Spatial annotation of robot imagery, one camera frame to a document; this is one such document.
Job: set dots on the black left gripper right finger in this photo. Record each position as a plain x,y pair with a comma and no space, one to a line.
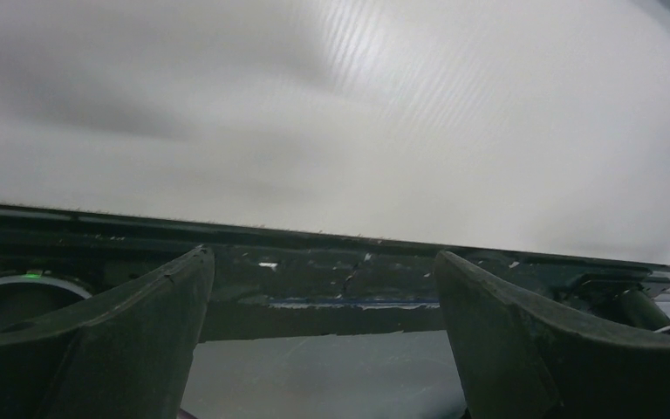
520,354

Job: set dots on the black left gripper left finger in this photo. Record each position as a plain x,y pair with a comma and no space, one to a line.
122,353

